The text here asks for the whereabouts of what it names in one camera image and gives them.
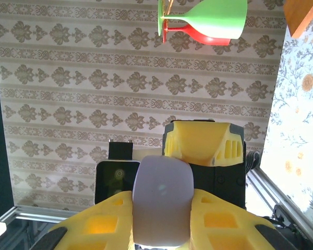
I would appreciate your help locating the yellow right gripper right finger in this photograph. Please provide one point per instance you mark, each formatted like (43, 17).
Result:
(219, 226)

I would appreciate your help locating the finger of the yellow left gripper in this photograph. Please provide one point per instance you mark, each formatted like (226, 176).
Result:
(200, 140)

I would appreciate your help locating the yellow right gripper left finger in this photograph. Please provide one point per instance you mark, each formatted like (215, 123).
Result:
(101, 224)

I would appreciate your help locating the small lavender bowl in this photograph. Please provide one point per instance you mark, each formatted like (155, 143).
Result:
(163, 203)

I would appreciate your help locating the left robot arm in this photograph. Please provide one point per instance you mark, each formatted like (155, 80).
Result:
(297, 234)

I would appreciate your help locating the red plastic wine glass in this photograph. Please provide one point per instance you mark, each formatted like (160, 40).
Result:
(211, 40)

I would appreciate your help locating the green plastic wine glass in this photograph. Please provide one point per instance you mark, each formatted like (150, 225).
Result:
(216, 18)

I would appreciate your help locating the orange wooden base board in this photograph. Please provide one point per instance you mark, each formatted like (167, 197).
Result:
(302, 15)

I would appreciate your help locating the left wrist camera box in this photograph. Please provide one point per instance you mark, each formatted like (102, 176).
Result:
(114, 182)

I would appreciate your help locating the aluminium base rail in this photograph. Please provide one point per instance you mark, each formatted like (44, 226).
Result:
(266, 187)

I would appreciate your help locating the aluminium frame post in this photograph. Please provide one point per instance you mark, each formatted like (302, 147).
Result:
(54, 214)

